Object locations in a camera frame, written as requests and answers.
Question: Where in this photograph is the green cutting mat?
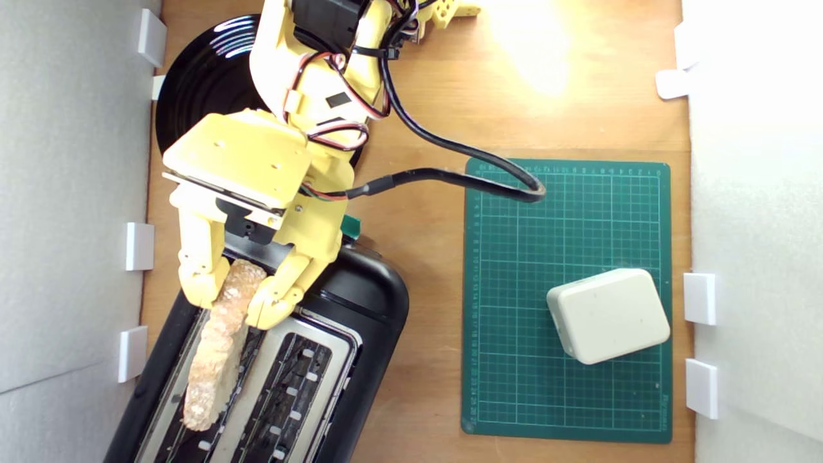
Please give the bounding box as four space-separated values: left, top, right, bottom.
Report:
461 159 673 444

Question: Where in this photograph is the black two-slot toaster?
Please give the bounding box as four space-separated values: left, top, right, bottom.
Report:
103 212 410 463

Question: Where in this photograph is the brown bread slice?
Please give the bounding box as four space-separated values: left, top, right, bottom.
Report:
182 259 267 432

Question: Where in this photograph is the black round plate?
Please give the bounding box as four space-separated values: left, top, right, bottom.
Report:
156 14 368 171

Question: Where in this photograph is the white rounded block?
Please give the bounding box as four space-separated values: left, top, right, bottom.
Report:
547 268 671 366

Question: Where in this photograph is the yellow wrist camera mount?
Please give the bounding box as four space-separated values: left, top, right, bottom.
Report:
161 108 314 245

